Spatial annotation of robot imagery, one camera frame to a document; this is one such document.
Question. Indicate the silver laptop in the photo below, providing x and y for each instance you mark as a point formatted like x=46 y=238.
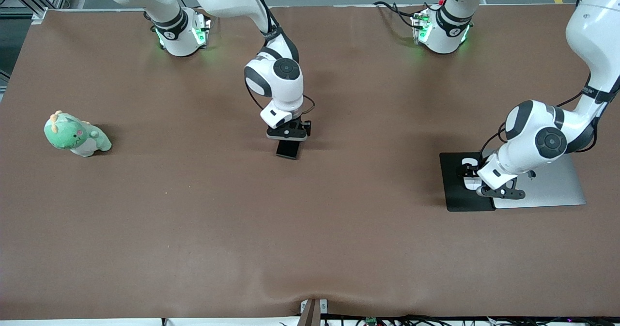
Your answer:
x=557 y=190

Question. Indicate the small green circuit board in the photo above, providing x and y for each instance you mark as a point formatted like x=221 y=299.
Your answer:
x=371 y=320

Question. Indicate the white computer mouse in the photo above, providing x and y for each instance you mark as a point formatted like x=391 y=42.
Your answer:
x=472 y=184

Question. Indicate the brown table cover mat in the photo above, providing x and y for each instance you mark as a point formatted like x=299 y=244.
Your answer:
x=310 y=229

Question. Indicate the green dinosaur plush toy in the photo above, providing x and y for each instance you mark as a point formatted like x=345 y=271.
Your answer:
x=72 y=139

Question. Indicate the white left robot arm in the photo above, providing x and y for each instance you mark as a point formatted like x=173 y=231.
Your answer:
x=533 y=137

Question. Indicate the black mouse pad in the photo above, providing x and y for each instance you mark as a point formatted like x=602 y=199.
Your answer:
x=453 y=190

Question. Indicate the black smartphone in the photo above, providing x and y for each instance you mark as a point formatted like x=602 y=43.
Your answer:
x=288 y=150

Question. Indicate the brown post with white brackets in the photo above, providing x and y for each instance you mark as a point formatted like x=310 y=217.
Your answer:
x=312 y=314

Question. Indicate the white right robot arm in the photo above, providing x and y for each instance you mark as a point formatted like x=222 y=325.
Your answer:
x=283 y=86

